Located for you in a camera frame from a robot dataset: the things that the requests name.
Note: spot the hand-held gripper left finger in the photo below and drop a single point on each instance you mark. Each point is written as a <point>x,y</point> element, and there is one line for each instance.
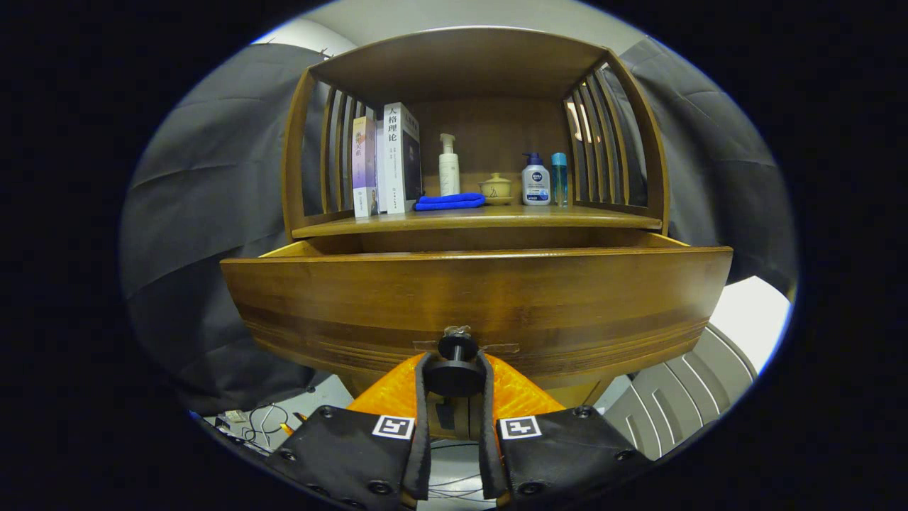
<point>423,454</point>

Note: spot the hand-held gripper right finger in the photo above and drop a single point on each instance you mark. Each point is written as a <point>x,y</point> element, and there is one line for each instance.
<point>488,454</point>

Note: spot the brown wooden drawer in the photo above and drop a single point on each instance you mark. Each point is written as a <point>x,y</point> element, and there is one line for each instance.
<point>461,298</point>

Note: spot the wooden cabinet countertop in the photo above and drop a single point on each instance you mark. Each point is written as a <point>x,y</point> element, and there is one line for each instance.
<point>496,216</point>

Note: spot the brown wooden cabinet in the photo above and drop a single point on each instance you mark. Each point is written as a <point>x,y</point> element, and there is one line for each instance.
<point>489,135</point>

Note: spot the white grey appliance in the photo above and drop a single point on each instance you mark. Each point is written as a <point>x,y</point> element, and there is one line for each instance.
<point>681,397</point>

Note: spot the blue cloth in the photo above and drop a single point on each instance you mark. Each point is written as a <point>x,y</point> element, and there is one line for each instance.
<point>447,202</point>

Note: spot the yellow lidded teacup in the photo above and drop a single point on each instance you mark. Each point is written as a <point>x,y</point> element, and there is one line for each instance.
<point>495,189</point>

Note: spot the white lotion bottle blue cap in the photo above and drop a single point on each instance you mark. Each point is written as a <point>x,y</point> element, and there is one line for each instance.
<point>536,184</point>

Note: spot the thin pale book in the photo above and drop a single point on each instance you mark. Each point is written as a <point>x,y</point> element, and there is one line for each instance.
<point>381,177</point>

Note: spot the white pump bottle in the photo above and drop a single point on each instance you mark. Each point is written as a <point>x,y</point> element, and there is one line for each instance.
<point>449,174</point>

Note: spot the slim teal bottle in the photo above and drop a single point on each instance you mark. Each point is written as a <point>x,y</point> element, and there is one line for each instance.
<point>560,181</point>

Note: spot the purple book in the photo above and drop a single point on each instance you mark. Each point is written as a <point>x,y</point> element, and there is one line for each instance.
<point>364,170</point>

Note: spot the thick white book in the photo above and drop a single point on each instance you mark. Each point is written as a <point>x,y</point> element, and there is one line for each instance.
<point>394,163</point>

